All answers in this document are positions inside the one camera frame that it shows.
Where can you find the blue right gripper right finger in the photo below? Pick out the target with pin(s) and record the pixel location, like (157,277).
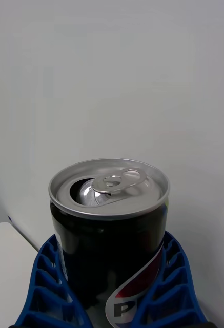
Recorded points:
(173,287)

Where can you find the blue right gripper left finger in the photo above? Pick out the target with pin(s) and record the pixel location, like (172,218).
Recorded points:
(50,289)

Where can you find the black drink can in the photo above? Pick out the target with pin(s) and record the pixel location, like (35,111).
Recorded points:
(109,230)

